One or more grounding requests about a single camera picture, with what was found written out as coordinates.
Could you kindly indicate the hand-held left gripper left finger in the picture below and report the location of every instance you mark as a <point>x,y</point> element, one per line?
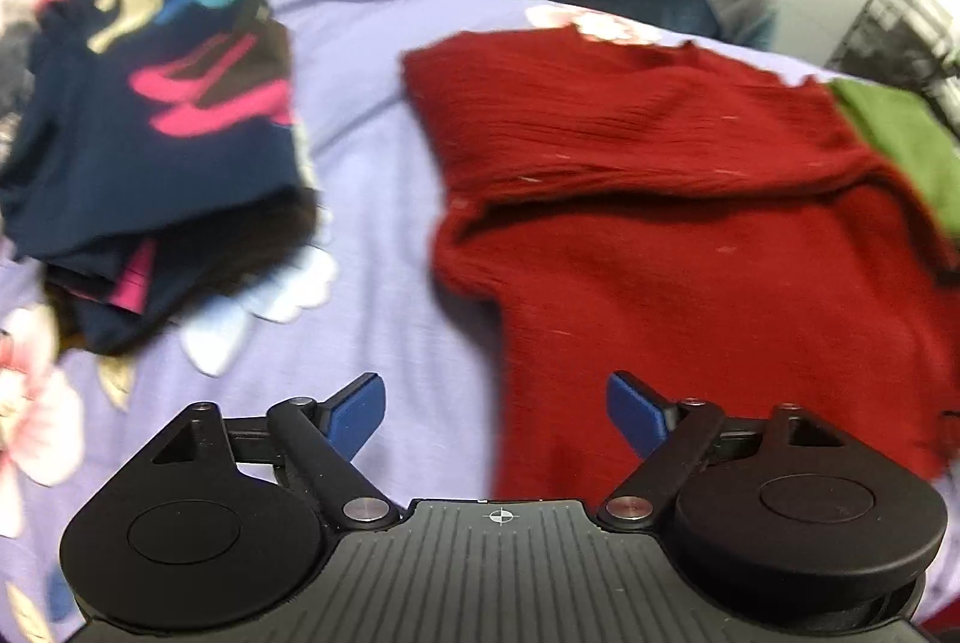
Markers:
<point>357,418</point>

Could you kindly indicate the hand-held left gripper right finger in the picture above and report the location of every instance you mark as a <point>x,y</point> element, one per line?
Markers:
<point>634,416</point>

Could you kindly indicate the red knit sweater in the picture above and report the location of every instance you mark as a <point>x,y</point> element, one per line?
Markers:
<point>637,178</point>

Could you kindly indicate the dark brown garment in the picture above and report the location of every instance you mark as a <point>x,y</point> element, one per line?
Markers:
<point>255,247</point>

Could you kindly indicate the purple floral bed sheet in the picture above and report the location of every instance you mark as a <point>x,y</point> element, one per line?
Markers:
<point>360,163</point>

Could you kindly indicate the navy printed garment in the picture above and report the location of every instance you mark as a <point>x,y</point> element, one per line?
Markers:
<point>135,163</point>

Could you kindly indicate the green fleece cloth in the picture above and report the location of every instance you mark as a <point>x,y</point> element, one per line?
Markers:
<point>907,140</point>

